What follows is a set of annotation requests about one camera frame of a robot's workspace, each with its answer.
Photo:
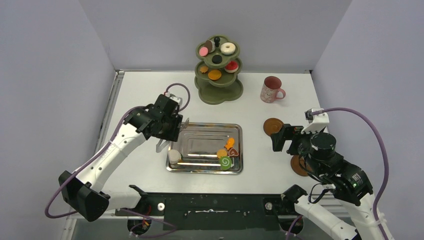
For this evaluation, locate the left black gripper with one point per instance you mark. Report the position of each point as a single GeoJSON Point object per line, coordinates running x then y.
{"type": "Point", "coordinates": [172, 134]}

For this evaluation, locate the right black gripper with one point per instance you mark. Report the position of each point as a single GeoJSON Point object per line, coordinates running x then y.
{"type": "Point", "coordinates": [282, 136]}

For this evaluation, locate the metal serving tongs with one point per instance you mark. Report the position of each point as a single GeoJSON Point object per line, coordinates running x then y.
{"type": "Point", "coordinates": [162, 144]}

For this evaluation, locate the white swiss roll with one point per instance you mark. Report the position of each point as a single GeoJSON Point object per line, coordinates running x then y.
{"type": "Point", "coordinates": [174, 156]}

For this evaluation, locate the orange fish cake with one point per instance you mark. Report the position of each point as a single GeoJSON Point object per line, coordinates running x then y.
{"type": "Point", "coordinates": [229, 144]}

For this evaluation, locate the green swiss roll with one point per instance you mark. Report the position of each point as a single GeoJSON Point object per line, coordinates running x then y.
{"type": "Point", "coordinates": [226, 163]}

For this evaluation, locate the orange round cake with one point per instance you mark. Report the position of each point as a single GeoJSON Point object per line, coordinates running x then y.
{"type": "Point", "coordinates": [214, 74]}

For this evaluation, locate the pink macaron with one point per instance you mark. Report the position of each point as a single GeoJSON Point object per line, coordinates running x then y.
{"type": "Point", "coordinates": [203, 51]}

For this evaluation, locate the black sandwich cookie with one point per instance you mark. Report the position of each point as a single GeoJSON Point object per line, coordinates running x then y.
{"type": "Point", "coordinates": [217, 59]}

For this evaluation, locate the red frosted donut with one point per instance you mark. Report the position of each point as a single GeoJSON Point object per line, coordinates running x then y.
{"type": "Point", "coordinates": [232, 67]}

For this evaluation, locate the chocolate white half cake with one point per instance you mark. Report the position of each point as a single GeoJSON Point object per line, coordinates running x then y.
{"type": "Point", "coordinates": [210, 45]}

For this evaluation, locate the white ring donut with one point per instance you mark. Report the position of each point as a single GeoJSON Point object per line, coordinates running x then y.
{"type": "Point", "coordinates": [228, 48]}

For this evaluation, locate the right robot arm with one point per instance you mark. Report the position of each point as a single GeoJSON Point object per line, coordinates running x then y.
{"type": "Point", "coordinates": [348, 183]}

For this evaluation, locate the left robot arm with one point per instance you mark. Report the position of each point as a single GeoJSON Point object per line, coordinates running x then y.
{"type": "Point", "coordinates": [84, 189]}

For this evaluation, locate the brown wooden coaster far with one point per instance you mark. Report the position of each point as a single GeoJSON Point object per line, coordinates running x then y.
{"type": "Point", "coordinates": [272, 125]}

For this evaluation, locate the brown wooden coaster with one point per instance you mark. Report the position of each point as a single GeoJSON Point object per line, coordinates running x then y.
{"type": "Point", "coordinates": [272, 125]}
{"type": "Point", "coordinates": [299, 166]}

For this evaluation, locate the brown wooden coaster near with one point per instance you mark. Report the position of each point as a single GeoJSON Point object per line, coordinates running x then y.
{"type": "Point", "coordinates": [299, 166]}

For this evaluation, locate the stainless steel tray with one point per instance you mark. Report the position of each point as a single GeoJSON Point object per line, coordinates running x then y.
{"type": "Point", "coordinates": [198, 144]}

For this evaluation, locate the pink floral mug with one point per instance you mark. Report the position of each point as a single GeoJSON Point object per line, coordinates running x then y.
{"type": "Point", "coordinates": [271, 90]}

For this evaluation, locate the brown heart cookie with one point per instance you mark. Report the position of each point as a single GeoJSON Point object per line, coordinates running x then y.
{"type": "Point", "coordinates": [232, 152]}

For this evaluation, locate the round tan biscuit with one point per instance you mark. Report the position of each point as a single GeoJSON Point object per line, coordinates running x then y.
{"type": "Point", "coordinates": [221, 153]}

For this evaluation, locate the green three-tier serving stand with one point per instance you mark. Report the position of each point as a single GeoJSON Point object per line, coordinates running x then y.
{"type": "Point", "coordinates": [228, 87]}

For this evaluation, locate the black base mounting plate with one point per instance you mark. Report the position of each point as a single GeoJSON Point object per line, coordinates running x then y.
{"type": "Point", "coordinates": [206, 211]}

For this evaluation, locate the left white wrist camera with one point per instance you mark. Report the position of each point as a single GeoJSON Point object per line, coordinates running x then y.
{"type": "Point", "coordinates": [175, 98]}

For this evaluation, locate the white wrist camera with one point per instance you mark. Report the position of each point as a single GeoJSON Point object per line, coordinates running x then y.
{"type": "Point", "coordinates": [317, 119]}
{"type": "Point", "coordinates": [175, 98]}

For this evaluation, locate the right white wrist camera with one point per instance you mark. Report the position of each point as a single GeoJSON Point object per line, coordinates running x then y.
{"type": "Point", "coordinates": [317, 119]}

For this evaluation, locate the aluminium rail left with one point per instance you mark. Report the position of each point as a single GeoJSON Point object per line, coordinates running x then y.
{"type": "Point", "coordinates": [69, 227]}

